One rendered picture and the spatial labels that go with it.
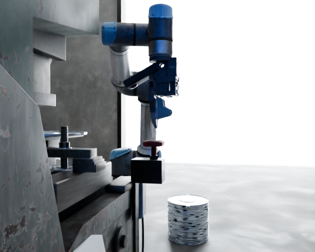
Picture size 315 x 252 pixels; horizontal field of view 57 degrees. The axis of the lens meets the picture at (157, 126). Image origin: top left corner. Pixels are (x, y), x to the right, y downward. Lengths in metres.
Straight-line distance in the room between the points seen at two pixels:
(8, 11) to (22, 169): 0.25
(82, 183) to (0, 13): 0.37
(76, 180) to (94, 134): 5.07
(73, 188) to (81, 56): 5.37
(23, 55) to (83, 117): 5.27
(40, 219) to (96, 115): 5.25
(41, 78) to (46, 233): 0.44
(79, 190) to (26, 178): 0.25
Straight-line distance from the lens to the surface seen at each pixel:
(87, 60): 5.88
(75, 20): 0.74
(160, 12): 0.90
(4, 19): 0.53
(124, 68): 1.15
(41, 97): 0.76
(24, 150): 0.42
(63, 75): 6.05
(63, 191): 0.61
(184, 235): 2.07
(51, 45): 0.82
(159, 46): 0.87
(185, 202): 2.08
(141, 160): 0.87
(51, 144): 0.89
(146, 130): 1.41
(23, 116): 0.42
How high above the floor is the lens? 0.82
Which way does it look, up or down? 1 degrees down
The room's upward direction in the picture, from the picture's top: straight up
